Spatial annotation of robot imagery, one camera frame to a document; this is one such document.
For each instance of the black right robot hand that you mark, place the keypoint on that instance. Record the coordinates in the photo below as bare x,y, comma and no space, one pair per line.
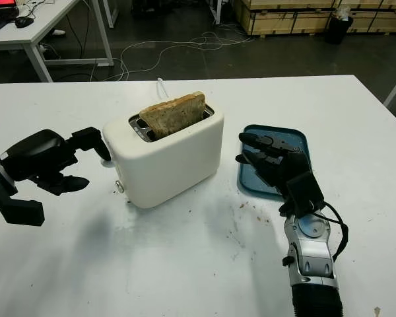
297,165

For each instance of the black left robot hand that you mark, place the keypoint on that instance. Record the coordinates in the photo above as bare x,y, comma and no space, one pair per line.
39,155

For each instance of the white two-slot toaster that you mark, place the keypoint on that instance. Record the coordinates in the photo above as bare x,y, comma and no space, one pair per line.
161,168

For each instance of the brown bread slice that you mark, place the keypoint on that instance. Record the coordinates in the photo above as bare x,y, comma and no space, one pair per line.
175,115

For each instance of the blue plastic tray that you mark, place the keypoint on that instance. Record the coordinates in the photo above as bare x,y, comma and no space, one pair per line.
297,138

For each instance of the white shoe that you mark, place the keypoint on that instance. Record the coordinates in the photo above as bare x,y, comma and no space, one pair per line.
58,32

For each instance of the white office desk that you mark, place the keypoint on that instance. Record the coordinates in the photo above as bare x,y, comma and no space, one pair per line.
46,21

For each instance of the black computer mouse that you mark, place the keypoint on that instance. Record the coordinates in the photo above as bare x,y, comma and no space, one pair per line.
24,22

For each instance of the black trash bin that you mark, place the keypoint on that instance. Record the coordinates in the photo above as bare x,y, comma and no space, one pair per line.
337,32

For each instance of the plywood crate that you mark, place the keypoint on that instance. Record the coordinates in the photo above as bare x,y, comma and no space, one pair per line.
379,20
280,20

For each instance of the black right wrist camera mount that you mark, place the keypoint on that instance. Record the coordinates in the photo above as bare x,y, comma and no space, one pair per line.
305,195

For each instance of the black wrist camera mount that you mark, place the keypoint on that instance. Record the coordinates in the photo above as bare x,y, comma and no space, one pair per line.
23,213
305,195

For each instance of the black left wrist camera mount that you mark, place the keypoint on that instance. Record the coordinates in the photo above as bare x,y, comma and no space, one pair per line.
23,213

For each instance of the white metal frame leg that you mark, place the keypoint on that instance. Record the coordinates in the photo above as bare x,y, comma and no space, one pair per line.
111,13
217,11

